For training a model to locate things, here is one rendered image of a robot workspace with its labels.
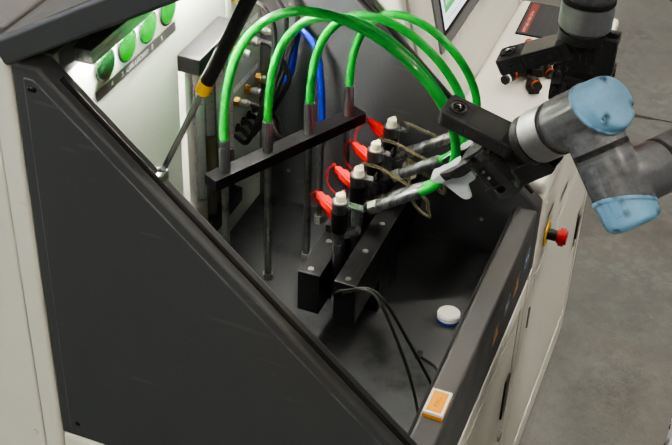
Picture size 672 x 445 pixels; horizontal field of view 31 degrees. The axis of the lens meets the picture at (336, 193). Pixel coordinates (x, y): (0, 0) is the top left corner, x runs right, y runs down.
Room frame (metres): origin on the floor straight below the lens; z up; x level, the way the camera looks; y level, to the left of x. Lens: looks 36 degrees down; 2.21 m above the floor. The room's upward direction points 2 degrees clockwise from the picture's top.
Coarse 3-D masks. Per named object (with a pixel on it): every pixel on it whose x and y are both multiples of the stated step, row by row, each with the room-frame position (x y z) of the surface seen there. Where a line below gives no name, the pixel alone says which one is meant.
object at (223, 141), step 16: (272, 16) 1.56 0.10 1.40; (288, 16) 1.55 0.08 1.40; (320, 16) 1.53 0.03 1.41; (336, 16) 1.53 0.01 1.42; (256, 32) 1.57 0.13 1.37; (368, 32) 1.51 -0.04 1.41; (240, 48) 1.58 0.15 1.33; (384, 48) 1.50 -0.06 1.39; (416, 64) 1.49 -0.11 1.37; (224, 80) 1.59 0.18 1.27; (224, 96) 1.59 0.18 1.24; (432, 96) 1.47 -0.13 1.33; (224, 112) 1.59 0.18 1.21; (224, 128) 1.59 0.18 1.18; (224, 144) 1.59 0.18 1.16
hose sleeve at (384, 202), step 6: (402, 192) 1.49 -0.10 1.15; (408, 192) 1.48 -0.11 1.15; (414, 192) 1.48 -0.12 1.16; (384, 198) 1.50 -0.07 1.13; (390, 198) 1.49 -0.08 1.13; (396, 198) 1.49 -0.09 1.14; (402, 198) 1.48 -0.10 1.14; (408, 198) 1.48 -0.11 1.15; (414, 198) 1.48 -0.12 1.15; (378, 204) 1.50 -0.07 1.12; (384, 204) 1.49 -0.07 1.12; (390, 204) 1.49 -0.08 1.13; (396, 204) 1.49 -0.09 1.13
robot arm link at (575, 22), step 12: (564, 12) 1.52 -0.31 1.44; (576, 12) 1.50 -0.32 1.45; (588, 12) 1.50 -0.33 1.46; (600, 12) 1.56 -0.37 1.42; (612, 12) 1.51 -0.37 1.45; (564, 24) 1.51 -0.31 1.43; (576, 24) 1.50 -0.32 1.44; (588, 24) 1.50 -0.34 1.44; (600, 24) 1.50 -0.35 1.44; (612, 24) 1.52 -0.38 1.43; (576, 36) 1.51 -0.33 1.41; (588, 36) 1.50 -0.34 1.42; (600, 36) 1.50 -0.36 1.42
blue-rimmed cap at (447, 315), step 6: (444, 306) 1.58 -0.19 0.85; (450, 306) 1.58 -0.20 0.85; (438, 312) 1.57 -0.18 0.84; (444, 312) 1.57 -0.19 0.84; (450, 312) 1.57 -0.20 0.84; (456, 312) 1.57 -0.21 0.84; (438, 318) 1.56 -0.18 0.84; (444, 318) 1.55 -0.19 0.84; (450, 318) 1.55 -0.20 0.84; (456, 318) 1.55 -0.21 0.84; (444, 324) 1.55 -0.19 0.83; (450, 324) 1.55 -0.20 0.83
